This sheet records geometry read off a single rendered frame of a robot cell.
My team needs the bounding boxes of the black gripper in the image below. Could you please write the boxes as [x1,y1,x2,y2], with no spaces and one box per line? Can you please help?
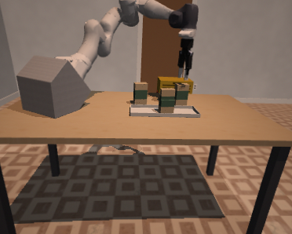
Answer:
[177,38,194,80]

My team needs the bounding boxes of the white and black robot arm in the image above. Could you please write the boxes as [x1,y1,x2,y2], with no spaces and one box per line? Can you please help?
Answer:
[56,0,199,80]

